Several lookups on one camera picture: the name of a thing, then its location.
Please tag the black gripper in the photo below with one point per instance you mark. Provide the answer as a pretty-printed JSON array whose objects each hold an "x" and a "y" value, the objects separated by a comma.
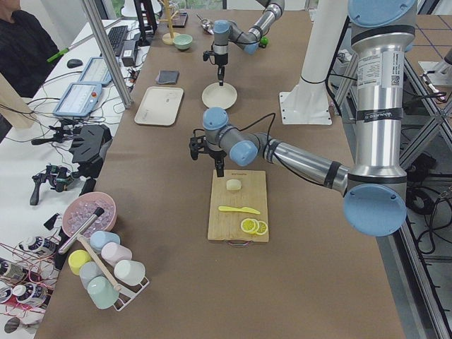
[
  {"x": 215, "y": 155},
  {"x": 220, "y": 61}
]

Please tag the white steamed bun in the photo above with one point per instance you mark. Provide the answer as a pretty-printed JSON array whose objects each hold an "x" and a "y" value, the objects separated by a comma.
[{"x": 233, "y": 185}]

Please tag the cream round plate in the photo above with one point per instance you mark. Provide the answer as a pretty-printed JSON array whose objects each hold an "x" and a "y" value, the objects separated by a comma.
[{"x": 216, "y": 95}]

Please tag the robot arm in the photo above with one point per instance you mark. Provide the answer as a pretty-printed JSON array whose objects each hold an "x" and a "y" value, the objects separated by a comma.
[
  {"x": 374, "y": 187},
  {"x": 226, "y": 31}
]

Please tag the black framed tray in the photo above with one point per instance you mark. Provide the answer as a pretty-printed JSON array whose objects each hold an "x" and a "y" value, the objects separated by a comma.
[{"x": 179, "y": 20}]

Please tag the cream rabbit serving tray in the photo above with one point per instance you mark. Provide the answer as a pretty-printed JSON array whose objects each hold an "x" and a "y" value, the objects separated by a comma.
[{"x": 159, "y": 106}]

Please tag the silver metal scoop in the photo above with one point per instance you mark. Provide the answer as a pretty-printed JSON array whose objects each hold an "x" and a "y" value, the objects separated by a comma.
[{"x": 206, "y": 24}]

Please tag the pale green bowl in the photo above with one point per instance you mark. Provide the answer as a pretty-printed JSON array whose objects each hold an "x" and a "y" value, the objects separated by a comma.
[{"x": 183, "y": 41}]

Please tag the yellow plastic knife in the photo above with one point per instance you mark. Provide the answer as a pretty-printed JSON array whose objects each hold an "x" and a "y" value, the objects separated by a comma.
[{"x": 239, "y": 210}]

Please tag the green lime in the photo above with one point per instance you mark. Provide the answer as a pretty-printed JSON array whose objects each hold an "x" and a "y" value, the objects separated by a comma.
[{"x": 263, "y": 42}]

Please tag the folded grey cloth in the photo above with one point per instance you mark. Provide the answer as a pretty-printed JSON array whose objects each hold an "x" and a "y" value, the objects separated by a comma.
[{"x": 167, "y": 77}]

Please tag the bamboo cutting board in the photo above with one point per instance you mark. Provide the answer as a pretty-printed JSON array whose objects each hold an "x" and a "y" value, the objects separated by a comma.
[{"x": 225, "y": 226}]

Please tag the wooden mug tree stand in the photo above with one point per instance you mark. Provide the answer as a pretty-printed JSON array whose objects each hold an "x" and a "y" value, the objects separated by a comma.
[{"x": 171, "y": 12}]

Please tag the lemon slices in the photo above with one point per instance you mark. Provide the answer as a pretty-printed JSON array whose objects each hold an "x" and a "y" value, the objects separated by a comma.
[{"x": 254, "y": 226}]

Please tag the black keyboard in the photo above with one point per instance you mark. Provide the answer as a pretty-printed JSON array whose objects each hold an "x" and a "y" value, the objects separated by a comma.
[{"x": 117, "y": 35}]

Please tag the blue teach pendant far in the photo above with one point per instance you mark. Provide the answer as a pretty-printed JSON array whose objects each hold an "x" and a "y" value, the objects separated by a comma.
[{"x": 96, "y": 71}]

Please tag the blue teach pendant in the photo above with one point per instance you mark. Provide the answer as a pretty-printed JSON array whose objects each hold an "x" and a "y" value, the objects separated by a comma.
[
  {"x": 78, "y": 100},
  {"x": 96, "y": 71}
]

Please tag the metal scoop black tip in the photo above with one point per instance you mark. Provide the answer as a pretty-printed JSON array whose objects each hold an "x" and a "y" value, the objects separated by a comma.
[{"x": 92, "y": 218}]

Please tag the white cup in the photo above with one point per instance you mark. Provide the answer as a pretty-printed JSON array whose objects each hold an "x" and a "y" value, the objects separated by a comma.
[{"x": 130, "y": 272}]

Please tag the pink cup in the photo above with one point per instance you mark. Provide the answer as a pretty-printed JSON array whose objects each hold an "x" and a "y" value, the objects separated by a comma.
[{"x": 113, "y": 253}]

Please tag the light blue cup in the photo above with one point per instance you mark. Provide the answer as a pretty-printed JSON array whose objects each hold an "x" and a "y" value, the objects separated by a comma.
[{"x": 100, "y": 238}]

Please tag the blue teach pendant near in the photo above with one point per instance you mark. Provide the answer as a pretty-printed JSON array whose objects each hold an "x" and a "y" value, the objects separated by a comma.
[{"x": 78, "y": 100}]

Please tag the black computer mouse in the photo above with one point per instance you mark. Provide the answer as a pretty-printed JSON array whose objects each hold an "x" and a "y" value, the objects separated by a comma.
[{"x": 73, "y": 63}]

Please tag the pink bowl with ice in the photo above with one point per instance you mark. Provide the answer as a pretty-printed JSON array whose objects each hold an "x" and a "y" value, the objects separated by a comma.
[{"x": 84, "y": 207}]

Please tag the white cup rack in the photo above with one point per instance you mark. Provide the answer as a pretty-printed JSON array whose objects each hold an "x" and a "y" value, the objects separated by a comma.
[{"x": 128, "y": 293}]

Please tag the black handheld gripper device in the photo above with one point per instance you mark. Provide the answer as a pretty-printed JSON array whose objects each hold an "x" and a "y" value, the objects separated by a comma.
[{"x": 59, "y": 178}]

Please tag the grey cup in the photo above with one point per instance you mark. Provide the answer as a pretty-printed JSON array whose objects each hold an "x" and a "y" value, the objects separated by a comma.
[{"x": 88, "y": 272}]

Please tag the yellow cup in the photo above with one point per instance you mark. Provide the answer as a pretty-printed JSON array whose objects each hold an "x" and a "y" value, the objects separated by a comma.
[{"x": 77, "y": 259}]

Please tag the mint green cup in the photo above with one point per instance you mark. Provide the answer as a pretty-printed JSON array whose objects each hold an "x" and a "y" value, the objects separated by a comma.
[{"x": 102, "y": 292}]

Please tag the seated person dark sweater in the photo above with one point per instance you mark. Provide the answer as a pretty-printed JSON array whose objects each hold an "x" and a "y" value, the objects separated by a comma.
[{"x": 25, "y": 49}]

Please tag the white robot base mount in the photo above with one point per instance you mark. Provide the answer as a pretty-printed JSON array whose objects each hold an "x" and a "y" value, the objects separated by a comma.
[{"x": 307, "y": 102}]

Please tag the aluminium camera post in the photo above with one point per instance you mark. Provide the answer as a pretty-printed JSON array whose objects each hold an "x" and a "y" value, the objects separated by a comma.
[{"x": 98, "y": 29}]

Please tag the white bottles with copper wire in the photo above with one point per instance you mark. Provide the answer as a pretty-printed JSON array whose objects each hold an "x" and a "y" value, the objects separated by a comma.
[{"x": 28, "y": 274}]

